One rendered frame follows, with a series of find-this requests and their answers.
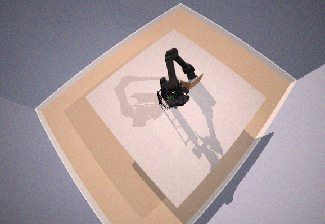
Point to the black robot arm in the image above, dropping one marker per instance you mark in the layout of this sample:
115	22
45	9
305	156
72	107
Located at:
173	82

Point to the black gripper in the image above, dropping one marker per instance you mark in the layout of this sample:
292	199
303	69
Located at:
171	101

